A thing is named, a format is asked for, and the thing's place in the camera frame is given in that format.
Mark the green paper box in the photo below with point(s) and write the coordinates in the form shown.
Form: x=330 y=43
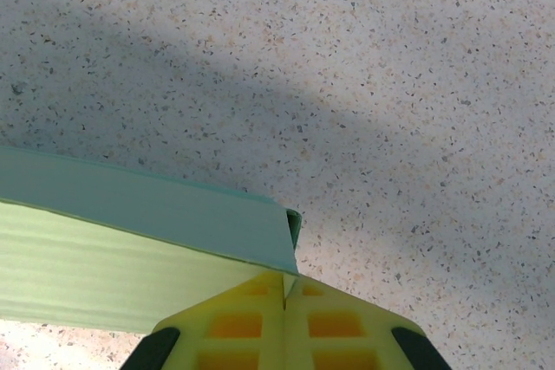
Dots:
x=108 y=257

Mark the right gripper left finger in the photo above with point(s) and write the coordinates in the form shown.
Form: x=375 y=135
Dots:
x=195 y=322

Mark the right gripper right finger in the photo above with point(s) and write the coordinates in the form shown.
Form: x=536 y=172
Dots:
x=373 y=326

